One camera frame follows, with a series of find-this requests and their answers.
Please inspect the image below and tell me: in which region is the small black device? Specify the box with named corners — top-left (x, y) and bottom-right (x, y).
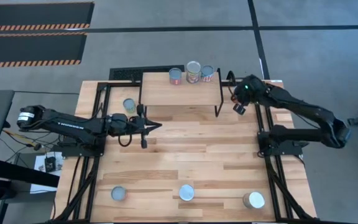
top-left (44, 156), bottom-right (57, 173)

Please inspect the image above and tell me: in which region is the small green peas can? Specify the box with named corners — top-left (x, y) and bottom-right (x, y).
top-left (122, 98), bottom-right (137, 114)

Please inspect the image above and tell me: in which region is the black desk beam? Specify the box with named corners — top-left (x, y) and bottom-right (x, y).
top-left (0, 157), bottom-right (60, 189)

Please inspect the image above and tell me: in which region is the black cable loop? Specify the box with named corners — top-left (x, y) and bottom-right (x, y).
top-left (226, 70), bottom-right (237, 86)

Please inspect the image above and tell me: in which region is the tall blue peaches can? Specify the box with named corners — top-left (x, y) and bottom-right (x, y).
top-left (185, 60), bottom-right (202, 84)

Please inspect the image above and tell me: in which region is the small can labelled orange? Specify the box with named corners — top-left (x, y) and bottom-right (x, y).
top-left (168, 67), bottom-right (183, 86)

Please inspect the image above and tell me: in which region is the black hazard-striped floor mat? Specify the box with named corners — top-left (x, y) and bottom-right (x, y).
top-left (0, 1), bottom-right (95, 32)
top-left (0, 32), bottom-right (88, 68)

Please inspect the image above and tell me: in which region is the white paper sheet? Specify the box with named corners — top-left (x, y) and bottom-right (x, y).
top-left (29, 151), bottom-right (64, 194)

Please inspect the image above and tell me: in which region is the tall red corn can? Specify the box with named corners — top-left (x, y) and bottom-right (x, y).
top-left (178, 184), bottom-right (196, 202)

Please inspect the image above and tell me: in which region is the black perforated floor mat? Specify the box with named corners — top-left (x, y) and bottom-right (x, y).
top-left (109, 64), bottom-right (186, 82)

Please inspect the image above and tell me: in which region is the black-framed wooden shelf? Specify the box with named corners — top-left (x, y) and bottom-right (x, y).
top-left (137, 67), bottom-right (224, 118)

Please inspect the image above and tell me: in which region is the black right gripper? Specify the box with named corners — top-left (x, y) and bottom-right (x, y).
top-left (233, 74), bottom-right (265, 115)

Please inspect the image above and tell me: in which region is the black aluminium table frame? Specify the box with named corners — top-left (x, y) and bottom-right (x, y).
top-left (53, 80), bottom-right (319, 223)

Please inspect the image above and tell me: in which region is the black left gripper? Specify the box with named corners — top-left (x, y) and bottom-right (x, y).
top-left (126, 105), bottom-right (163, 149)

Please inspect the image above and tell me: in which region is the yellow cable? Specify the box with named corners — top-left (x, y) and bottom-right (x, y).
top-left (2, 129), bottom-right (40, 149)

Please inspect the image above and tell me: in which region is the small white-label can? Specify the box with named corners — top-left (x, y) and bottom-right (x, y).
top-left (110, 185), bottom-right (128, 202)

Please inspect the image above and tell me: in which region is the small pink and teal can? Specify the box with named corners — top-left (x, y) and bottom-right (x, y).
top-left (200, 64), bottom-right (215, 83)

